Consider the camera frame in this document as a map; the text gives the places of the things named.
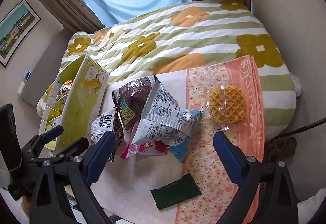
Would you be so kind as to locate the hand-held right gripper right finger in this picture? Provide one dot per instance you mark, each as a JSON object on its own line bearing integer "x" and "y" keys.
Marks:
{"x": 229, "y": 157}

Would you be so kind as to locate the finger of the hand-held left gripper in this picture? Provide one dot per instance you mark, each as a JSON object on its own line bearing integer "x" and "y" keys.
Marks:
{"x": 54, "y": 132}
{"x": 73, "y": 146}

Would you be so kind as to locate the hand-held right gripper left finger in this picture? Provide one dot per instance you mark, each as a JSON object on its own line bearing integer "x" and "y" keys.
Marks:
{"x": 98, "y": 160}

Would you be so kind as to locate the grey snack packet bold print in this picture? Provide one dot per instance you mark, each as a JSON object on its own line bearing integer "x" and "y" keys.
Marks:
{"x": 103, "y": 124}

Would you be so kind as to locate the green cardboard box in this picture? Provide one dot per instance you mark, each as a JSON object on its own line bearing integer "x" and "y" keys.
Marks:
{"x": 81, "y": 101}

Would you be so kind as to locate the small pink strawberry packet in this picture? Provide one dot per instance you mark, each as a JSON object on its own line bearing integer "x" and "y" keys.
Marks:
{"x": 138, "y": 148}

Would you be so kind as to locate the clear waffle packet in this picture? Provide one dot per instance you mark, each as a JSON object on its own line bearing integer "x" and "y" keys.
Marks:
{"x": 225, "y": 106}

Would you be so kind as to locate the dark green packet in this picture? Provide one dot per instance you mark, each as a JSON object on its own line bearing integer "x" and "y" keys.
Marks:
{"x": 175, "y": 191}

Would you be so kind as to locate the dark brown snack packet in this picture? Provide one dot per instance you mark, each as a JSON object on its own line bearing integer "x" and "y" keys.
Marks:
{"x": 132, "y": 101}

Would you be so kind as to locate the large grey snack packet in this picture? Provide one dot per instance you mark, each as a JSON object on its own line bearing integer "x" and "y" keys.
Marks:
{"x": 165, "y": 114}

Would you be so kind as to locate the pink floral towel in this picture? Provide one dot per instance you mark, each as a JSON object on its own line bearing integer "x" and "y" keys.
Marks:
{"x": 211, "y": 162}

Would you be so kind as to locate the brown bundle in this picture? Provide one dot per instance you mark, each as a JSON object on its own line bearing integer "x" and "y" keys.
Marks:
{"x": 280, "y": 150}

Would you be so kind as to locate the black curved stand rod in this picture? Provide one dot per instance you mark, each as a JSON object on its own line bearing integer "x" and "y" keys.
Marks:
{"x": 305, "y": 127}

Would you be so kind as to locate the white plastic bag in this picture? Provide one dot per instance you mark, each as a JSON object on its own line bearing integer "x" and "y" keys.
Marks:
{"x": 296, "y": 83}

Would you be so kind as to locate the framed picture of houses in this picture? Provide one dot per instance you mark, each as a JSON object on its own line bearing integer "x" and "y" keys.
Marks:
{"x": 14, "y": 33}

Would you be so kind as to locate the floral striped blanket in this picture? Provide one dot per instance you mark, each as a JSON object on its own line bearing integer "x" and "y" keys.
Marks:
{"x": 191, "y": 35}

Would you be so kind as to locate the white and blue wall holder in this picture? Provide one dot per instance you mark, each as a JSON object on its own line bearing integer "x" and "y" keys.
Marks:
{"x": 25, "y": 81}

